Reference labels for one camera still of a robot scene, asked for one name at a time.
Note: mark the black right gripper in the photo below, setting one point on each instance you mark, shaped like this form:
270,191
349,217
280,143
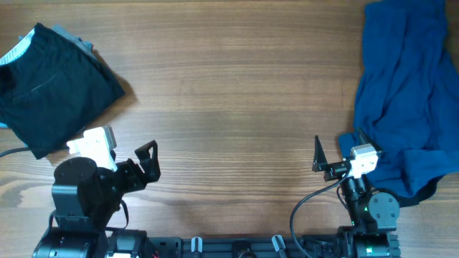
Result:
335,169

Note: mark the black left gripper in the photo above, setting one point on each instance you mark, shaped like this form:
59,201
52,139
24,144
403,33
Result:
131,170

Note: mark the black shorts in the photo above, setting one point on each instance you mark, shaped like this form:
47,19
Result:
52,90

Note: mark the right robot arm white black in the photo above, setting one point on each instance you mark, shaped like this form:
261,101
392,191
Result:
373,213

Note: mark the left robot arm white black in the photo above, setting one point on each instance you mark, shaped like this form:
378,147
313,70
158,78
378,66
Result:
86,196

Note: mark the dark blue garment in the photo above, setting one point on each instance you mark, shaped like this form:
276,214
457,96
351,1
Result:
407,98

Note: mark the grey folded shorts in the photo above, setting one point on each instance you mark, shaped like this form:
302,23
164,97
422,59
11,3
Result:
85,46

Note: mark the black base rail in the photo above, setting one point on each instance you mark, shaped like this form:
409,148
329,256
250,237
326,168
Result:
251,247

